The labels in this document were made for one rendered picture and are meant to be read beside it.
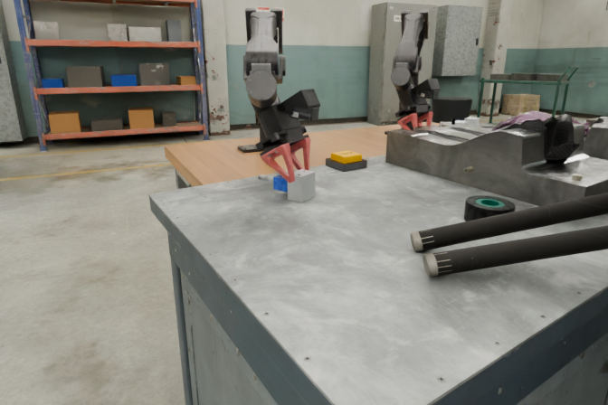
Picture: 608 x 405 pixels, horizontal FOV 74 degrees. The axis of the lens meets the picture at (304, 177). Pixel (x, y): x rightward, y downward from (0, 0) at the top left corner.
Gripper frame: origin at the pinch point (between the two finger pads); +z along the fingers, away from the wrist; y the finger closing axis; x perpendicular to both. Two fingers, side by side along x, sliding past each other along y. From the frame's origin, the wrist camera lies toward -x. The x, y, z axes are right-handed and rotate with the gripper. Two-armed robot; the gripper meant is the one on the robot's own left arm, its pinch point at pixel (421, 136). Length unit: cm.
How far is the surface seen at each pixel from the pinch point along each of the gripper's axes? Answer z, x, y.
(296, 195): 12, -14, -59
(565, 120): 11.5, -40.5, -0.8
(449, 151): 10.5, -23.3, -20.3
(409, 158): 8.3, -10.8, -20.1
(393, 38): -249, 328, 402
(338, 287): 28, -40, -72
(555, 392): 52, -45, -44
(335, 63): -246, 404, 336
